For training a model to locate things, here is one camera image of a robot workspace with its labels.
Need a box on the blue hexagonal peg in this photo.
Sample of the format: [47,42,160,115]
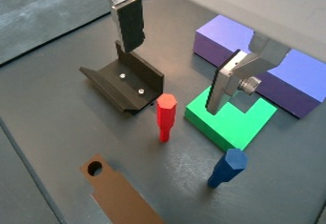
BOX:
[207,149,247,189]

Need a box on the brown bridge block with holes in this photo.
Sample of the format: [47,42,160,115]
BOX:
[80,154,164,224]

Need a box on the green U-shaped block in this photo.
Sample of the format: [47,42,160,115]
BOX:
[184,88,277,151]

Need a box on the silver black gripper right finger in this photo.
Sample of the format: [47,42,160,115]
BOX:
[204,32,290,114]

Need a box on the black angle fixture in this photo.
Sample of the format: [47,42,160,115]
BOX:
[79,41,164,114]

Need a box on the red hexagonal peg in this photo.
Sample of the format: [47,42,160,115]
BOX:
[156,93,176,143]

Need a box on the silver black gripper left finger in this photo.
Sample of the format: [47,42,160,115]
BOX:
[108,0,146,53]

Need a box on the purple board with cross slot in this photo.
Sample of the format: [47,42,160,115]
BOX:
[194,16,326,118]

